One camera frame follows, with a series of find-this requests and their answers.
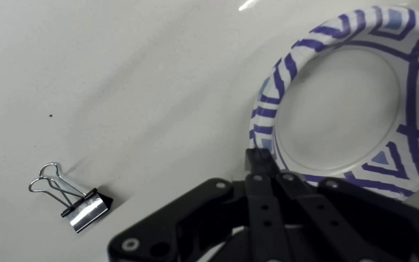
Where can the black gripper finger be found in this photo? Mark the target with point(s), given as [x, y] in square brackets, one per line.
[260, 163]

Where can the blue patterned paper bowl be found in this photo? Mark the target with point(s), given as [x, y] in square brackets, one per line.
[344, 102]

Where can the black binder clip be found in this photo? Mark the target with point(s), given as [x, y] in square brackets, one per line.
[81, 208]

